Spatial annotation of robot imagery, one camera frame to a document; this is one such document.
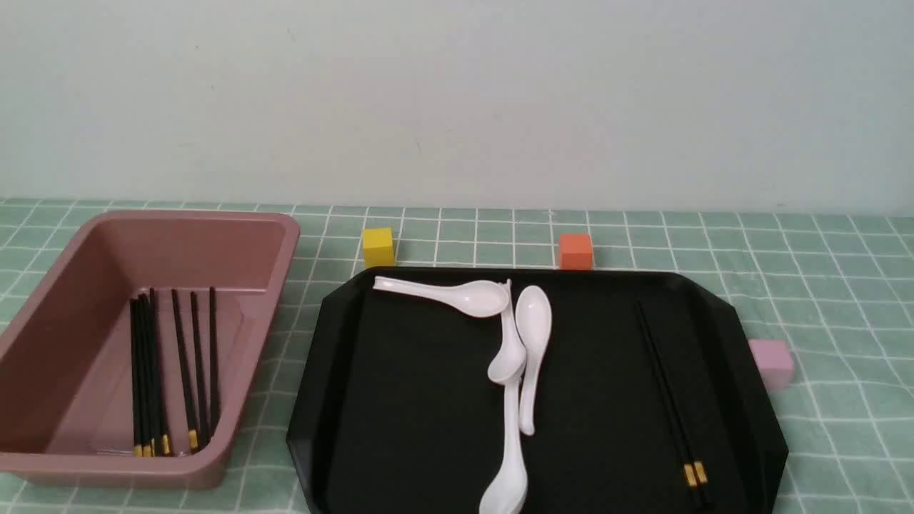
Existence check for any orange cube block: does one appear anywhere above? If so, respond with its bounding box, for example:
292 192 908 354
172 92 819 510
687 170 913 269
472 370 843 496
558 233 594 271

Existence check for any white spoon right upright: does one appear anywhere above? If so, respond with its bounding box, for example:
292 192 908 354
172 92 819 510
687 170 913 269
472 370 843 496
515 284 553 436

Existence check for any pink cube block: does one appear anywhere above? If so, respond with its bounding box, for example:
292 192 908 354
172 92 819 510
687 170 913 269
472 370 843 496
748 338 795 390

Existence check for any pink plastic bin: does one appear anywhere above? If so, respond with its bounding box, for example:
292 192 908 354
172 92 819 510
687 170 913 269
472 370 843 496
1 211 300 489

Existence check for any white spoon middle small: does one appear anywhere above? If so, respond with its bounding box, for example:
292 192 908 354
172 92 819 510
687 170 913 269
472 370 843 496
487 279 528 386

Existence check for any white spoon lying horizontal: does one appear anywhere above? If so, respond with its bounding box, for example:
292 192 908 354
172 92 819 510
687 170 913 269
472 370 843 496
374 276 510 318

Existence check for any white spoon bottom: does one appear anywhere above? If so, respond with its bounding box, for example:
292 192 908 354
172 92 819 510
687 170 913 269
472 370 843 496
478 371 528 513

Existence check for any black plastic tray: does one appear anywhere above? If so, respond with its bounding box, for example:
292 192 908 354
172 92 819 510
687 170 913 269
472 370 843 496
286 267 789 513

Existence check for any black chopstick in bin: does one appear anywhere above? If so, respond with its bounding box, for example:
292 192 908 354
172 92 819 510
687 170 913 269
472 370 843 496
189 291 210 449
136 295 156 458
148 288 174 458
171 288 200 453
129 299 144 458
209 286 220 436

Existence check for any green checkered tablecloth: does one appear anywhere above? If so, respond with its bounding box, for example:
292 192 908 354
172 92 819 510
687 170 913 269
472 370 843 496
1 196 913 513

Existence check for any yellow cube block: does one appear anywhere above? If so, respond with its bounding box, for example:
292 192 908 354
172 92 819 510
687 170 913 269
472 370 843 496
362 227 396 268

